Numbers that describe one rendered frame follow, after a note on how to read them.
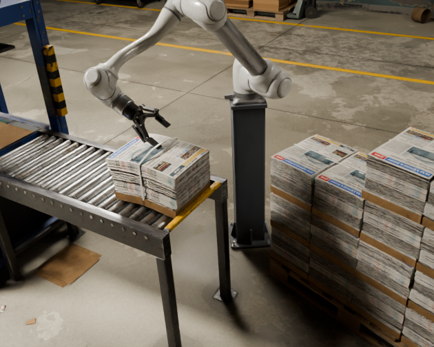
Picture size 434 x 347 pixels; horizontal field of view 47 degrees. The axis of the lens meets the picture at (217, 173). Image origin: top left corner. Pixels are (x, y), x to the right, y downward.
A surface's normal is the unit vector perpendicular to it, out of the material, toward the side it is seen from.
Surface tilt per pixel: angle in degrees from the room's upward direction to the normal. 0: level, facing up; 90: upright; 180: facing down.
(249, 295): 0
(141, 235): 90
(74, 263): 0
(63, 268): 0
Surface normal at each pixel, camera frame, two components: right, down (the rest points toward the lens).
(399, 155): -0.03, -0.85
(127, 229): -0.52, 0.46
